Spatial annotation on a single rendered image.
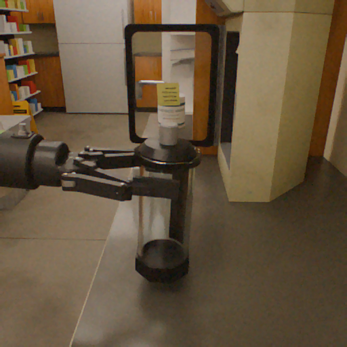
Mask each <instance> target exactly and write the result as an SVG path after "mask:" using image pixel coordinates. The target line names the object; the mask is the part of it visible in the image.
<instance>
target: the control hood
mask: <svg viewBox="0 0 347 347"><path fill-rule="evenodd" d="M204 1H205V0H204ZM244 1H245V0H216V2H217V3H218V4H219V5H220V7H221V8H222V9H223V10H224V11H223V12H220V13H218V14H217V13H216V15H217V16H229V15H233V14H237V13H241V12H242V11H244ZM205 2H206V1H205ZM206 3H207V2H206ZM207 4H208V3H207ZM211 10H212V9H211ZM212 11H213V10H212Z"/></svg>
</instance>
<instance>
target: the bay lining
mask: <svg viewBox="0 0 347 347"><path fill-rule="evenodd" d="M239 41H240V33H227V35H226V43H225V50H226V54H224V78H223V90H222V112H221V124H220V143H232V126H233V112H234V95H235V88H236V79H237V70H238V60H239V54H238V53H236V50H237V49H238V47H239Z"/></svg>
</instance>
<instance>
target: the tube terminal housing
mask: <svg viewBox="0 0 347 347"><path fill-rule="evenodd" d="M334 1H335V0H245V1H244V11H242V12H241V13H237V14H233V15H229V16H226V20H225V25H226V35H227V33H240V41H239V60H238V70H237V79H236V88H235V91H236V92H237V99H236V105H237V108H236V109H235V118H234V120H233V126H232V144H231V154H230V170H228V167H227V164H226V160H225V158H224V156H223V154H222V150H221V147H220V140H219V148H218V164H219V167H220V171H221V175H222V179H223V182H224V185H225V188H226V192H227V196H228V200H229V201H237V202H270V201H272V200H274V199H275V198H277V197H279V196H281V194H283V193H285V192H287V191H288V190H290V189H292V188H293V187H295V186H297V185H299V184H300V183H301V182H303V181H304V175H305V170H306V162H307V158H308V154H309V150H310V142H311V137H312V130H313V125H314V118H315V112H316V108H317V100H318V96H319V88H320V84H321V75H322V72H323V63H324V59H325V56H326V51H327V43H328V39H329V31H330V27H331V19H332V13H333V6H334ZM226 35H225V43H226Z"/></svg>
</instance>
